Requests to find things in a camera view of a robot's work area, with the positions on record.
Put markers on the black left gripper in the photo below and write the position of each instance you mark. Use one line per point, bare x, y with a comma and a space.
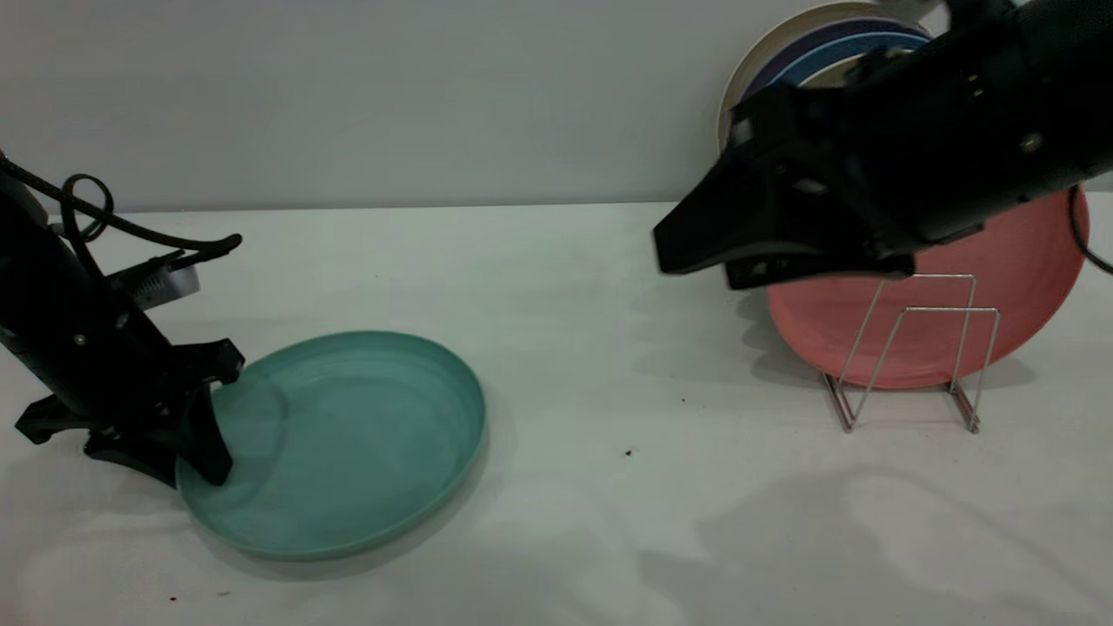
69, 339

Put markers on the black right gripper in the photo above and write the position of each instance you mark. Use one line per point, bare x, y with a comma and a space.
904, 156

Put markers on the green round plate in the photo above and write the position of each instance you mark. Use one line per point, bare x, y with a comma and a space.
365, 443

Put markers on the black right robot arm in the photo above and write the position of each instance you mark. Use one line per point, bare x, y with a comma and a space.
1078, 87

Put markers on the olive beige round plate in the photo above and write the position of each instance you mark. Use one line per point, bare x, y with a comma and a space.
835, 76

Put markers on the cream beige round plate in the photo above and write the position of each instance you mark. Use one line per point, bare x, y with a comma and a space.
765, 52

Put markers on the teal blue round plate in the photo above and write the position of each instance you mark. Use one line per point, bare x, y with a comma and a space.
843, 50

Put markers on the dark navy round plate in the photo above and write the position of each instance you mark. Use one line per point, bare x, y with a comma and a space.
826, 39

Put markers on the pink round plate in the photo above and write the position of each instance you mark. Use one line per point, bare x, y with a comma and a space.
1026, 278

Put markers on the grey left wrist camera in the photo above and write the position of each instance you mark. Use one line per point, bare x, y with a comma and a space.
165, 283

